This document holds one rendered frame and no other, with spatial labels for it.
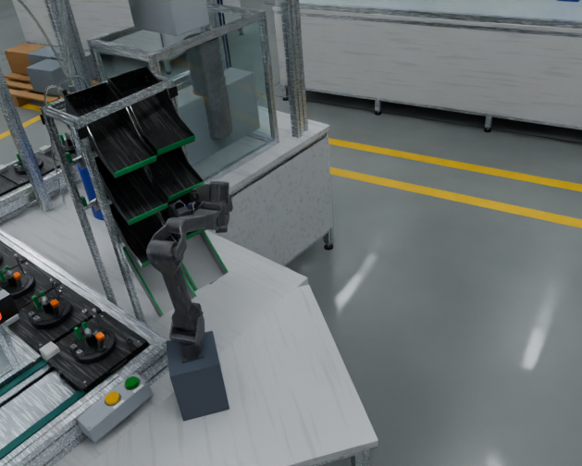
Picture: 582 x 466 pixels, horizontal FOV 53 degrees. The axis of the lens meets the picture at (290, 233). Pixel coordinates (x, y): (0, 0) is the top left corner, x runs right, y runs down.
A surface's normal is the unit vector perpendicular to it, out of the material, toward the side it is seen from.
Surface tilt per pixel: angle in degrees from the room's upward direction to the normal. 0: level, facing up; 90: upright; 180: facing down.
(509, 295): 0
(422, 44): 90
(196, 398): 90
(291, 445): 0
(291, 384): 0
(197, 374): 90
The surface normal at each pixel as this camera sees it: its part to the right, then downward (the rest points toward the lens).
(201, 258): 0.40, -0.29
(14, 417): -0.08, -0.81
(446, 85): -0.50, 0.54
